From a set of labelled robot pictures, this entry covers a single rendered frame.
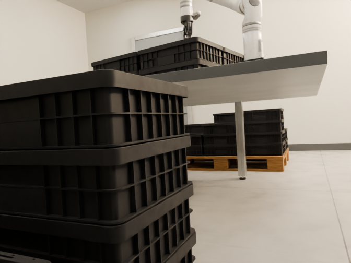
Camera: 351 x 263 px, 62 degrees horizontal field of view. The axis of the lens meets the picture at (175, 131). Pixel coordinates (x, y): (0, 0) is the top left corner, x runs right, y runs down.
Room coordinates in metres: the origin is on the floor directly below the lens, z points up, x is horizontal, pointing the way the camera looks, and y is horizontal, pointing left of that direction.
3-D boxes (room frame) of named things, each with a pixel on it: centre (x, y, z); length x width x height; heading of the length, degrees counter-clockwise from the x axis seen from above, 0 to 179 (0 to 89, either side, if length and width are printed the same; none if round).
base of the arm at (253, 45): (1.49, -0.41, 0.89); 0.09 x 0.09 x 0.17; 64
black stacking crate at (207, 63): (1.68, -0.05, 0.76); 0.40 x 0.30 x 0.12; 55
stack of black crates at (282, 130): (2.98, -0.88, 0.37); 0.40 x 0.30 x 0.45; 65
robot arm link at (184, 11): (1.71, -0.12, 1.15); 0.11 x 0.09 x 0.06; 102
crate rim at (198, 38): (1.68, -0.05, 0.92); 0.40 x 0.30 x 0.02; 55
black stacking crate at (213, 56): (1.68, -0.05, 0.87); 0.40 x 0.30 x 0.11; 55
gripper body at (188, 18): (1.71, -0.10, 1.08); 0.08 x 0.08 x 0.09
